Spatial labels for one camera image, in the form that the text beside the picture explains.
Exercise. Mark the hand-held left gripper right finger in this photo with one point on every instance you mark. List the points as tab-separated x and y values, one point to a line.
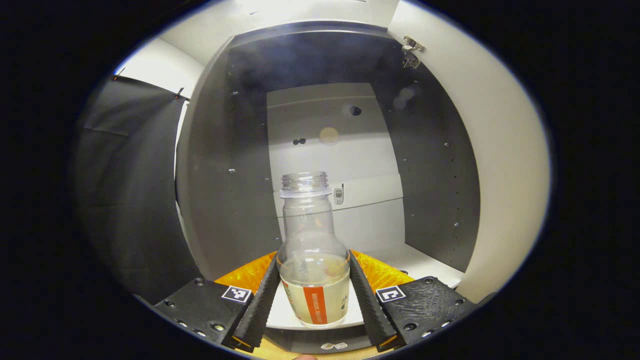
370	310

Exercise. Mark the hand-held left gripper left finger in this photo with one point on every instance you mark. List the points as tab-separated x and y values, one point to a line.
260	310

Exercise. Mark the clear glass bottle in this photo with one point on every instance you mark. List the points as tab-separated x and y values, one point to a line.
312	280

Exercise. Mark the grey cabinet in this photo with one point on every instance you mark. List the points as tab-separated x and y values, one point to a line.
225	175

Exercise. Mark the metal door hinge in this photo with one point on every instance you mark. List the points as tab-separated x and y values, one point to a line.
412	50

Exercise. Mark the black backdrop cloth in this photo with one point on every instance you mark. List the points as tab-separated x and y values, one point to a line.
130	190

